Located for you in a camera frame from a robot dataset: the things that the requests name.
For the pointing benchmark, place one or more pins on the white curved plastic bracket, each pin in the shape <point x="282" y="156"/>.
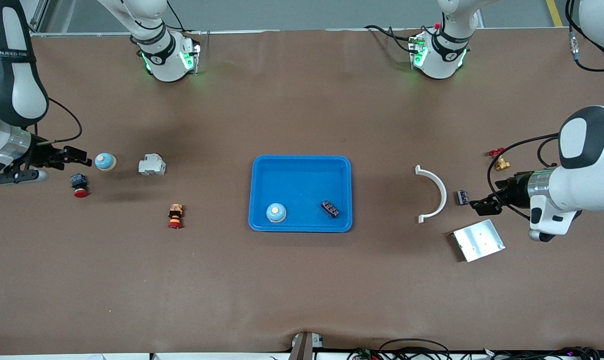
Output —
<point x="443" y="195"/>

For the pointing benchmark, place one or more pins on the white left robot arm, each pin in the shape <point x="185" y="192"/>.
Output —
<point x="582" y="185"/>

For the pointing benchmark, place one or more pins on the orange red emergency button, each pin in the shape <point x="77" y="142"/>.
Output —
<point x="175" y="215"/>

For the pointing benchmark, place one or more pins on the light blue call bell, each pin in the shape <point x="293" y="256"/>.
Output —
<point x="105" y="161"/>
<point x="275" y="212"/>

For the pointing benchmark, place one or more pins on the white circuit breaker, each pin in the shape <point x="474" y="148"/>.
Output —
<point x="151" y="165"/>

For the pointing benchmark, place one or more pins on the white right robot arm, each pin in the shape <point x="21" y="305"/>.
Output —
<point x="11" y="90"/>

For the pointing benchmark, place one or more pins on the black terminal block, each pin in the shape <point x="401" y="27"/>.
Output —
<point x="330" y="208"/>

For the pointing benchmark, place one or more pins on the metal clamp bracket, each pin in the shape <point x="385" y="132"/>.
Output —
<point x="302" y="347"/>

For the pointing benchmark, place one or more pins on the silver metal plate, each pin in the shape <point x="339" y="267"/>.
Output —
<point x="479" y="240"/>

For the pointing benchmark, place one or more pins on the black red push button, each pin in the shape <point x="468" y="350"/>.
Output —
<point x="79" y="183"/>

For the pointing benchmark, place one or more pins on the blue plastic tray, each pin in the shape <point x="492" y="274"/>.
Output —
<point x="302" y="190"/>

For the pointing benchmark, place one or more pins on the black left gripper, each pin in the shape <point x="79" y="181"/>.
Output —
<point x="515" y="192"/>

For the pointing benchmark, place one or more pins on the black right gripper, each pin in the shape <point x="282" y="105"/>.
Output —
<point x="41" y="154"/>

